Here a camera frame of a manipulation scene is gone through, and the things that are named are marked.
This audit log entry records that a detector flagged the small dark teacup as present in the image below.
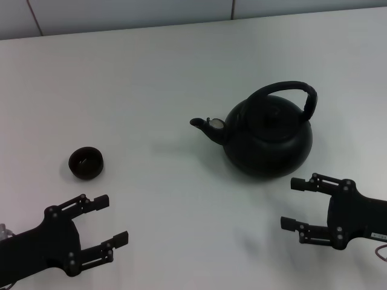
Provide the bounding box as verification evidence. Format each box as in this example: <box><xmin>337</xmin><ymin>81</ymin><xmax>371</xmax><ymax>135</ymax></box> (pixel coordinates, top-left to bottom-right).
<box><xmin>68</xmin><ymin>146</ymin><xmax>105</xmax><ymax>181</ymax></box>

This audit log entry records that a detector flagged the black round teapot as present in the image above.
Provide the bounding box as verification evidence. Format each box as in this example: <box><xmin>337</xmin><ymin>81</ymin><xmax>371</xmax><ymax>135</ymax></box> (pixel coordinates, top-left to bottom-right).
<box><xmin>189</xmin><ymin>80</ymin><xmax>319</xmax><ymax>183</ymax></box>

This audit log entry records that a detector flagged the left wrist cable with plug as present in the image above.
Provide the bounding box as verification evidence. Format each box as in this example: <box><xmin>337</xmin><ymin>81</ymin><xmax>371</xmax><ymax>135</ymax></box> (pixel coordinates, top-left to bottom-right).
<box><xmin>0</xmin><ymin>223</ymin><xmax>15</xmax><ymax>241</ymax></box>

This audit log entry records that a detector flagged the wrist cable with plug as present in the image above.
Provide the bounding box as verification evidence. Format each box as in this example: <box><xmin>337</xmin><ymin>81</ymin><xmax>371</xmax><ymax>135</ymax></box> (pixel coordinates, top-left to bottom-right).
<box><xmin>374</xmin><ymin>243</ymin><xmax>387</xmax><ymax>262</ymax></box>
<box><xmin>0</xmin><ymin>223</ymin><xmax>15</xmax><ymax>241</ymax></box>

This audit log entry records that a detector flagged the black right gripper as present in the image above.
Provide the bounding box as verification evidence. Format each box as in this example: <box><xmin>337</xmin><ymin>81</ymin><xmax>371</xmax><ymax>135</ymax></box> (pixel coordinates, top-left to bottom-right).
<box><xmin>280</xmin><ymin>173</ymin><xmax>387</xmax><ymax>250</ymax></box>

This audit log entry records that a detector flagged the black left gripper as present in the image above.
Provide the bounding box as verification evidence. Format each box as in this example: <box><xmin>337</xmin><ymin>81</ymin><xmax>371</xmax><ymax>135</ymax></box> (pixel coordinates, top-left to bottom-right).
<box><xmin>0</xmin><ymin>194</ymin><xmax>129</xmax><ymax>283</ymax></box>

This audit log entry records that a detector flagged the right wrist cable with plug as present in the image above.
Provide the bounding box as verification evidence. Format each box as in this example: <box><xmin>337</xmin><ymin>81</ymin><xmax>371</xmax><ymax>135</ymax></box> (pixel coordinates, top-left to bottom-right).
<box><xmin>374</xmin><ymin>243</ymin><xmax>387</xmax><ymax>262</ymax></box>

